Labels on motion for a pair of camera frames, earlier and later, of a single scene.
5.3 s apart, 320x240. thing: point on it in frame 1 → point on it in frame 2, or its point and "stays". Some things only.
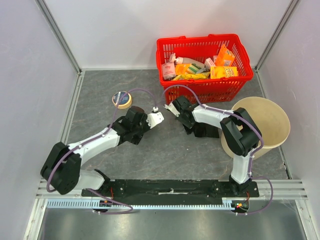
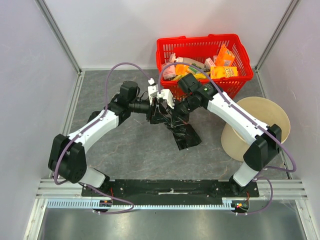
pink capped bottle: [181, 60] stays
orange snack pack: [180, 69] stays
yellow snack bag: [202, 75] stays
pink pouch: [169, 70] stays
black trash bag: [203, 130] → [185, 136]
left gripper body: [141, 128] → [150, 115]
